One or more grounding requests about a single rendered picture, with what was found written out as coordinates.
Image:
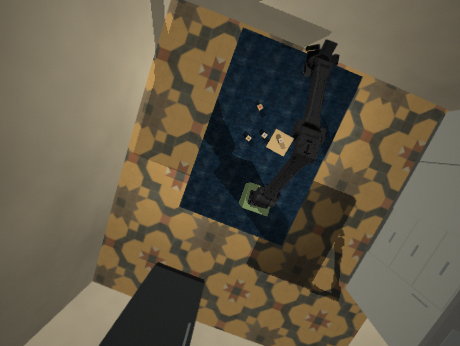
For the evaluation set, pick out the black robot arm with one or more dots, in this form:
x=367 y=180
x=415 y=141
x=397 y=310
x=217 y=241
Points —
x=307 y=141

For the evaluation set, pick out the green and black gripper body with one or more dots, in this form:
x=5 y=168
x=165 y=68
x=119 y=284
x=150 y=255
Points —
x=310 y=57

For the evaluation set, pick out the beige mat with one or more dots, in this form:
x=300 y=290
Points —
x=279 y=148

